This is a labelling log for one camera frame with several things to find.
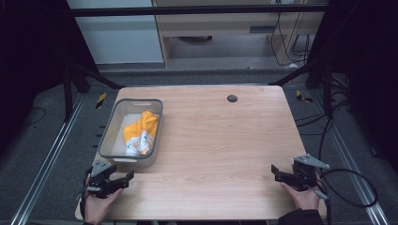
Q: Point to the yellow and white cloth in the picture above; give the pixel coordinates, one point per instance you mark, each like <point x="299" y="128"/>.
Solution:
<point x="141" y="131"/>

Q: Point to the white cabinet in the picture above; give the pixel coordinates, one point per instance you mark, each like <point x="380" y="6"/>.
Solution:
<point x="119" y="37"/>

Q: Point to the aluminium floor rail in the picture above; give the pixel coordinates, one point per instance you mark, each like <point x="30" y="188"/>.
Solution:
<point x="350" y="156"/>
<point x="47" y="162"/>

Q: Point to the person's right hand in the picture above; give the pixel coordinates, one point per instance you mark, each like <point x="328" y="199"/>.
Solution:
<point x="304" y="200"/>

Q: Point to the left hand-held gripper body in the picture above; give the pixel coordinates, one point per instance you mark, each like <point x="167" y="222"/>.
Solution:
<point x="99" y="170"/>

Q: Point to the light wooden desk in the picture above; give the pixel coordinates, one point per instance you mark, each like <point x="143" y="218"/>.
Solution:
<point x="219" y="23"/>

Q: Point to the grey plastic basket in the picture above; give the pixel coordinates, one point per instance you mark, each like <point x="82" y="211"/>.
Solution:
<point x="119" y="140"/>

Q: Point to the person's left hand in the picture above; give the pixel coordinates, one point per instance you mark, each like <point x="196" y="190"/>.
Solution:
<point x="99" y="206"/>

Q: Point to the yellow black tape marker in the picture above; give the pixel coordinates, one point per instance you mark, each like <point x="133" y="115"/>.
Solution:
<point x="101" y="100"/>
<point x="302" y="97"/>

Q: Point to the black horizontal frame bar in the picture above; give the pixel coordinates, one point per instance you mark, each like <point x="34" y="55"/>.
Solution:
<point x="200" y="10"/>

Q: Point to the black metal stand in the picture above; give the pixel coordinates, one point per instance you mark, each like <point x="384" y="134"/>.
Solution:
<point x="67" y="90"/>
<point x="327" y="87"/>

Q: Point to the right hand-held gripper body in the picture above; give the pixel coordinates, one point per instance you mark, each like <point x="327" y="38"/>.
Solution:
<point x="304" y="173"/>

